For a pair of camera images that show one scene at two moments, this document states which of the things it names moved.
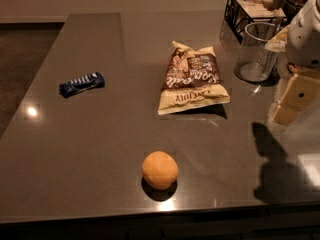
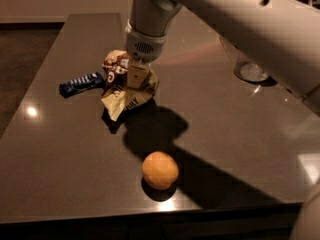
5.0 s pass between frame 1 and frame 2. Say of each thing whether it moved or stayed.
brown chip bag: moved
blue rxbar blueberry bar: stayed
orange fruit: stayed
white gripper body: moved
